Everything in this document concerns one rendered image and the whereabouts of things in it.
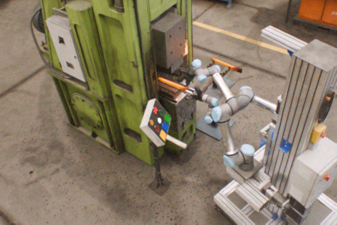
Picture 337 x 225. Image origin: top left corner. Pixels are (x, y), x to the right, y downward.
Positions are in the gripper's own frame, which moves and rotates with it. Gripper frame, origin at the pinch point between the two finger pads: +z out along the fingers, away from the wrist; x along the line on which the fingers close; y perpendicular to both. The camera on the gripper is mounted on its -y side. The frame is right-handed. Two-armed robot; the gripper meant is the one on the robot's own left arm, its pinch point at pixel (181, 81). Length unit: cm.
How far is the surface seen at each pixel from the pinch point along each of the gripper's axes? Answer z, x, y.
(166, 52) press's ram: -21.1, -2.7, -25.9
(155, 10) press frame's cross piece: -45, 4, -54
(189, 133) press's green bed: 102, 27, 40
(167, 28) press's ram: -39, 4, -38
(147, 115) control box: 7.6, -48.6, -1.1
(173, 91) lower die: 30.5, 6.7, -2.6
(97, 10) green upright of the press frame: -33, -28, -90
